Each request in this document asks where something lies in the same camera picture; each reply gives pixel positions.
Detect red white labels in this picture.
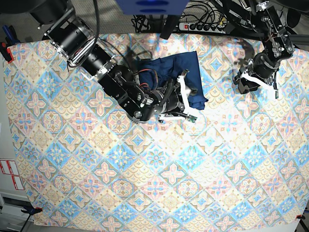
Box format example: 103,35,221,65
0,159,24,190

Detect white power strip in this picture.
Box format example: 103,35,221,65
178,22,227,34

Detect black mount post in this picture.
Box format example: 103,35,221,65
160,15,181,40

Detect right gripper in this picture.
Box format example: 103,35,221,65
154,69,199,123

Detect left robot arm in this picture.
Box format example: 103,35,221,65
233,0,295,100

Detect blue orange clamp upper left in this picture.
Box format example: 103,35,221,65
0,25,20,63

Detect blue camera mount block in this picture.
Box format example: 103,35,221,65
116,0,189,15

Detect black orange clamp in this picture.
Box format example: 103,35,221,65
21,206,42,216
296,215,306,220

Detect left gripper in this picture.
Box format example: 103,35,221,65
233,52,280,101

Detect black orange clamp lower right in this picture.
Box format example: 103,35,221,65
296,215,306,220

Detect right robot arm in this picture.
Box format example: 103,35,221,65
29,0,198,123

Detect black orange clamp lower left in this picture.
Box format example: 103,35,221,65
21,206,42,216

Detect blue long-sleeve T-shirt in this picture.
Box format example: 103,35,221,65
139,50,210,111

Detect patterned tile tablecloth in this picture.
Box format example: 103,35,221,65
3,34,309,232

